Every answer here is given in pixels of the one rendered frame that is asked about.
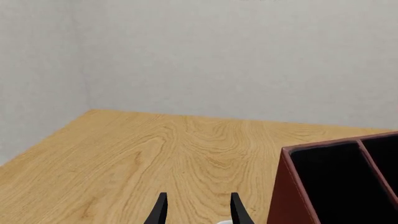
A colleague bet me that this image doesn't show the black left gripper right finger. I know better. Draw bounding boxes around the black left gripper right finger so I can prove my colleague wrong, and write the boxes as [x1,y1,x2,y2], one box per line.
[230,192,256,224]

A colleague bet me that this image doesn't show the red-brown desk caddy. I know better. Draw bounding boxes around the red-brown desk caddy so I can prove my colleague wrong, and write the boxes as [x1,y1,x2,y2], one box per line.
[266,131,398,224]

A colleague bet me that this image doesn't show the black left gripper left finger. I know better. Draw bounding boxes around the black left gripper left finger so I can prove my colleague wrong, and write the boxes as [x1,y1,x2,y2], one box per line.
[144,192,168,224]

